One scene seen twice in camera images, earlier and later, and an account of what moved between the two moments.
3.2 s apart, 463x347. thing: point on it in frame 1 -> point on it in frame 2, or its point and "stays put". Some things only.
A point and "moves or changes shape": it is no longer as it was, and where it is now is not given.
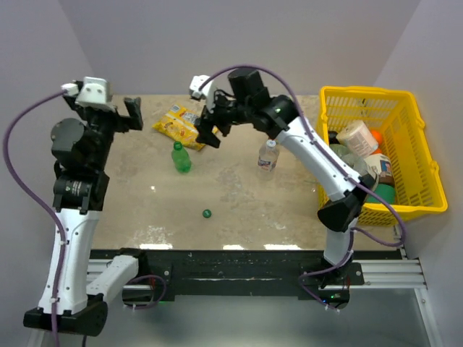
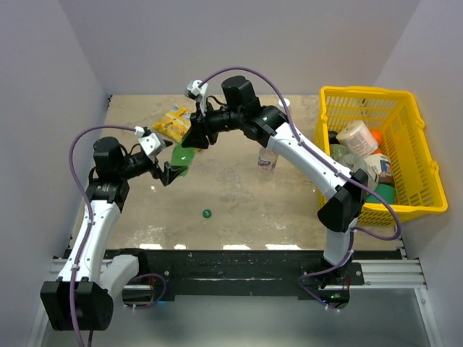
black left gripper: x=122 y=121 -> x=170 y=171
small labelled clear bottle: x=268 y=160 stays put
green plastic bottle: x=181 y=157 moves or changes shape
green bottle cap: x=207 y=213 stays put
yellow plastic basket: x=396 y=116 stays put
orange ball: x=377 y=136 stays put
